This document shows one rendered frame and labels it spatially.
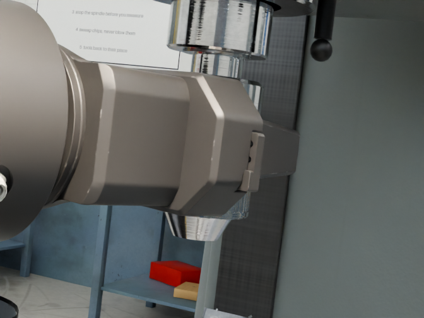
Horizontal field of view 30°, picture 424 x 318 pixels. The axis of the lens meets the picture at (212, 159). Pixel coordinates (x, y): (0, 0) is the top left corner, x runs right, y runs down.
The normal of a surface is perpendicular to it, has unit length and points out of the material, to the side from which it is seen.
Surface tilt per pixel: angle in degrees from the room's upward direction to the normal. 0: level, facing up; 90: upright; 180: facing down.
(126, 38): 90
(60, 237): 90
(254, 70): 90
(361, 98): 90
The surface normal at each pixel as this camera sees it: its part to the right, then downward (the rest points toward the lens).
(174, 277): -0.71, -0.04
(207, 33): -0.21, 0.03
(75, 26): -0.43, 0.00
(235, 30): 0.30, 0.08
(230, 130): 0.71, 0.12
